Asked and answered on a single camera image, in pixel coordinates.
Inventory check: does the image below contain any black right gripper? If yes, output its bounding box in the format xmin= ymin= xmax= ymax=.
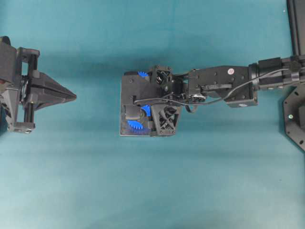
xmin=149 ymin=65 xmax=206 ymax=137

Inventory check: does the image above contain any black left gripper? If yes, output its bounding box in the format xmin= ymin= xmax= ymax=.
xmin=6 ymin=47 xmax=77 ymax=134

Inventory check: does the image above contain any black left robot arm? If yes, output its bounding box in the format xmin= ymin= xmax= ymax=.
xmin=0 ymin=36 xmax=77 ymax=134

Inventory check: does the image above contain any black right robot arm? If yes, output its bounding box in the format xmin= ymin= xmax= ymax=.
xmin=149 ymin=55 xmax=305 ymax=136

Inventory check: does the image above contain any far blue plastic gear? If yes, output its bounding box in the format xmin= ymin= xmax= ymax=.
xmin=137 ymin=71 xmax=149 ymax=78

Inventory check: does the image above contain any blue plastic gear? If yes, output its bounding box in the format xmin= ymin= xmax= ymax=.
xmin=137 ymin=71 xmax=149 ymax=78
xmin=125 ymin=105 xmax=151 ymax=135

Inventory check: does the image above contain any near blue plastic gear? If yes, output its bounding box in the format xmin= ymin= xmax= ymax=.
xmin=125 ymin=105 xmax=151 ymax=135

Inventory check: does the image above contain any grey metal base plate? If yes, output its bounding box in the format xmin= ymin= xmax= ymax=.
xmin=120 ymin=103 xmax=153 ymax=136

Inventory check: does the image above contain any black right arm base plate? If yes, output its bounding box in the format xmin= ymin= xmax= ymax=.
xmin=283 ymin=85 xmax=305 ymax=151

